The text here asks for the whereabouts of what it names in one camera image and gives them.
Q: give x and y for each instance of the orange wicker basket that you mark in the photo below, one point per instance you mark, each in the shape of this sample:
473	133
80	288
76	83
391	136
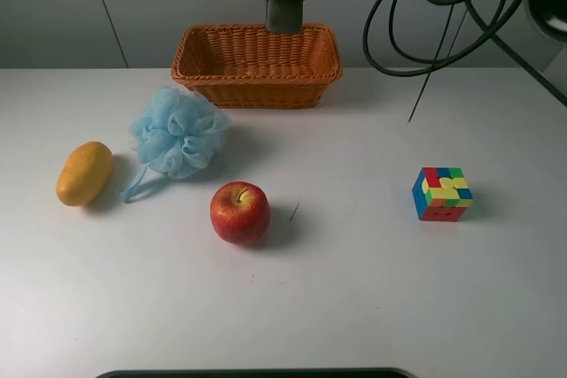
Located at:
244	66

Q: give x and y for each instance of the red apple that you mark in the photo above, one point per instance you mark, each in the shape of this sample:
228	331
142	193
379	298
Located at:
240	213

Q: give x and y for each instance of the blue mesh bath loofah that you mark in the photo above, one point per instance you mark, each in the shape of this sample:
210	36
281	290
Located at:
178	135

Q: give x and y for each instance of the multicolour puzzle cube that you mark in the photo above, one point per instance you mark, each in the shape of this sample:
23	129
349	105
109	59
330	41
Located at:
441	194

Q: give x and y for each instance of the yellow mango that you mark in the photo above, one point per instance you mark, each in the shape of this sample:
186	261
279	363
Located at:
85	174

